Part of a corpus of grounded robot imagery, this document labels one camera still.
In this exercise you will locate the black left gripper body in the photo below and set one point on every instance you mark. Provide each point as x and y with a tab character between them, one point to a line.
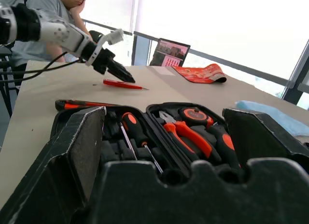
102	61

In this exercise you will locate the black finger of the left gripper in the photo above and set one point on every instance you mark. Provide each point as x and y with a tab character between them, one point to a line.
122	69
118	75

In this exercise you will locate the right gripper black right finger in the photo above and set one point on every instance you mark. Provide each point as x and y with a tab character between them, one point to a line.
260	137

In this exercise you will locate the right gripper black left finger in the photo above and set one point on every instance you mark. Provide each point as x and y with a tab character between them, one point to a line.
60	161

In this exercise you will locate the black plastic tool case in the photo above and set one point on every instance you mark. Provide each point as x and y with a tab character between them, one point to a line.
113	146

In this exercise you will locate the person's bare hand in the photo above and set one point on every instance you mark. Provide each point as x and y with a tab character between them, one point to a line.
77	8

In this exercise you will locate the red test pen screwdriver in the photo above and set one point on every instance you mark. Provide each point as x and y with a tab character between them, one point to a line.
120	84

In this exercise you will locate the light blue cloth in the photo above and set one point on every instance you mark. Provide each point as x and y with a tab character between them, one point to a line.
272	115

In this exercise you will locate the open laptop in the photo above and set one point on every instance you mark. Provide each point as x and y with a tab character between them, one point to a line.
172	53

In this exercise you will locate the black orange utility knife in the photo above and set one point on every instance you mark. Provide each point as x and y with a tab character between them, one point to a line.
72	105

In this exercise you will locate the thin steel screwdriver shaft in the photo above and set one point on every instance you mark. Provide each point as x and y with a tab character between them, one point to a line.
128	140

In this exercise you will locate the black orange tape measure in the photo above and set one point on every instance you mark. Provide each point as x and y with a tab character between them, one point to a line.
195	115

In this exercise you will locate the person in grey shirt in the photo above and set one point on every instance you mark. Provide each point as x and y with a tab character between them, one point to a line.
48	6

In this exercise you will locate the dark metal window railing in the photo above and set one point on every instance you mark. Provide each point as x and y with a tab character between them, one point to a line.
217	58

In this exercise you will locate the black chair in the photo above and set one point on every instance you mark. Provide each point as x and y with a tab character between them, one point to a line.
4	72

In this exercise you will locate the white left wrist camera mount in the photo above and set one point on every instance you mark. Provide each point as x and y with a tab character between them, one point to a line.
106	38

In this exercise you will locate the dark window frame post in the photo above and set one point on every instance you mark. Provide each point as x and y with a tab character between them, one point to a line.
295	72

